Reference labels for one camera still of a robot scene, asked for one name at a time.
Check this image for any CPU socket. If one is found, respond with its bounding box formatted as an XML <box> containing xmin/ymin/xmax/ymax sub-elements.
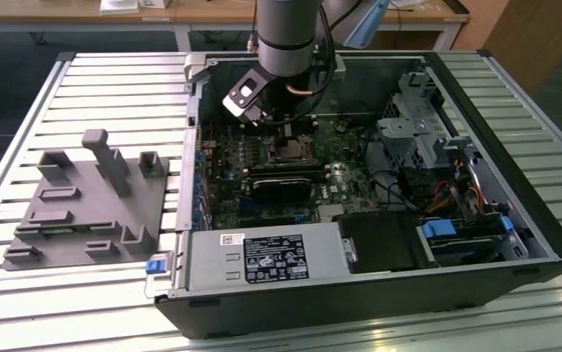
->
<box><xmin>265</xmin><ymin>133</ymin><xmax>320</xmax><ymax>166</ymax></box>

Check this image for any grey wrist-mounted box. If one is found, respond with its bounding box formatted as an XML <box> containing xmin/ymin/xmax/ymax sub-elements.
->
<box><xmin>317</xmin><ymin>54</ymin><xmax>348</xmax><ymax>81</ymax></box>

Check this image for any black RAM stick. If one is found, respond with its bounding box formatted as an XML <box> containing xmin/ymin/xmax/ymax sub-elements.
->
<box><xmin>248</xmin><ymin>163</ymin><xmax>324</xmax><ymax>174</ymax></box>
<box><xmin>249</xmin><ymin>169</ymin><xmax>326</xmax><ymax>181</ymax></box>

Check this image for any black graphics card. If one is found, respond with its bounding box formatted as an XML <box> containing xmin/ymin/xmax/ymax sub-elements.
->
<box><xmin>249</xmin><ymin>177</ymin><xmax>315</xmax><ymax>202</ymax></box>

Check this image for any green motherboard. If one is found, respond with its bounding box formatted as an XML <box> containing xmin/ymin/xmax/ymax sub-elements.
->
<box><xmin>195</xmin><ymin>115</ymin><xmax>402</xmax><ymax>232</ymax></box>

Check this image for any silver metal drive cage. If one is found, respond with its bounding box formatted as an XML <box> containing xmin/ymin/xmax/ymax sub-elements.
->
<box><xmin>373</xmin><ymin>71</ymin><xmax>477</xmax><ymax>172</ymax></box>

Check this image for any pale blue teach pendant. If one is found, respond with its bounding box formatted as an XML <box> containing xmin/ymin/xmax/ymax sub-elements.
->
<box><xmin>345</xmin><ymin>0</ymin><xmax>390</xmax><ymax>48</ymax></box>

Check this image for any small silver heatsink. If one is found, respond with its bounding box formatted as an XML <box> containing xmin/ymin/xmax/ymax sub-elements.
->
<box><xmin>319</xmin><ymin>204</ymin><xmax>349</xmax><ymax>223</ymax></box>

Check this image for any silver power supply with label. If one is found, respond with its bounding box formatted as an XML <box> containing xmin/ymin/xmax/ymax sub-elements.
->
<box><xmin>183</xmin><ymin>221</ymin><xmax>353</xmax><ymax>293</ymax></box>

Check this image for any black plastic shroud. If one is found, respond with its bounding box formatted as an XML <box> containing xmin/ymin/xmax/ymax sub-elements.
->
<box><xmin>333</xmin><ymin>211</ymin><xmax>441</xmax><ymax>275</ymax></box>

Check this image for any blue disk carrier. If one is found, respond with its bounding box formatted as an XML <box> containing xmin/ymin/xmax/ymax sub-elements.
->
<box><xmin>420</xmin><ymin>219</ymin><xmax>458</xmax><ymax>243</ymax></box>

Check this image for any grey parts rack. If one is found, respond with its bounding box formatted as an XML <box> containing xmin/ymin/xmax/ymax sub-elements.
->
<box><xmin>0</xmin><ymin>128</ymin><xmax>172</xmax><ymax>273</ymax></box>

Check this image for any blue case latch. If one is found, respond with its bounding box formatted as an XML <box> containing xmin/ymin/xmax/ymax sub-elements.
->
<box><xmin>145</xmin><ymin>256</ymin><xmax>173</xmax><ymax>275</ymax></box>

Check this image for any brown wooden cabinet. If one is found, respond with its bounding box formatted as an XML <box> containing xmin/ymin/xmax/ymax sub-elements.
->
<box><xmin>456</xmin><ymin>0</ymin><xmax>562</xmax><ymax>97</ymax></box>

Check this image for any wooden desk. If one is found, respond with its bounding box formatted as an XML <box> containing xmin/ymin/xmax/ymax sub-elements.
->
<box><xmin>0</xmin><ymin>0</ymin><xmax>472</xmax><ymax>52</ymax></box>

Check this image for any green RAM stick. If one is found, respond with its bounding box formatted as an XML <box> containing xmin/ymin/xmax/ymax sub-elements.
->
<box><xmin>39</xmin><ymin>226</ymin><xmax>116</xmax><ymax>235</ymax></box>

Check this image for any black PC case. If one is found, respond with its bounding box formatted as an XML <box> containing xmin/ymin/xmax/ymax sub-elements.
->
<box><xmin>152</xmin><ymin>49</ymin><xmax>562</xmax><ymax>340</ymax></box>

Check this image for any grey disk bay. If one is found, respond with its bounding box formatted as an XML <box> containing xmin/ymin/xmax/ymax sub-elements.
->
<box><xmin>414</xmin><ymin>210</ymin><xmax>532</xmax><ymax>268</ymax></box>

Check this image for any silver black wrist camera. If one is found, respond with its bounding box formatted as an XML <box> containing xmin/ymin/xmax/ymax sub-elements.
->
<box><xmin>221</xmin><ymin>67</ymin><xmax>271</xmax><ymax>128</ymax></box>

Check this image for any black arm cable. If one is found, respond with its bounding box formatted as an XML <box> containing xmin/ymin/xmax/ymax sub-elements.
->
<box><xmin>263</xmin><ymin>5</ymin><xmax>338</xmax><ymax>128</ymax></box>

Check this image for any thin gold-tipped cable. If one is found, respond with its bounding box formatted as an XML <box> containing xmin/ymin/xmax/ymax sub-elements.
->
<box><xmin>247</xmin><ymin>21</ymin><xmax>261</xmax><ymax>53</ymax></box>

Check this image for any grey case handle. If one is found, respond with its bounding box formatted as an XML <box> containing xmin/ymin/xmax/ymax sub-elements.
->
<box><xmin>183</xmin><ymin>54</ymin><xmax>219</xmax><ymax>84</ymax></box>

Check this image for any black wire bundle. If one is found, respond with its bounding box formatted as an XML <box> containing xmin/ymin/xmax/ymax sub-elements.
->
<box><xmin>372</xmin><ymin>168</ymin><xmax>433</xmax><ymax>214</ymax></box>

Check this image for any orange yellow wire bundle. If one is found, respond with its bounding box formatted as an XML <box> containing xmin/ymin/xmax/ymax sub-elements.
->
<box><xmin>426</xmin><ymin>181</ymin><xmax>488</xmax><ymax>214</ymax></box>

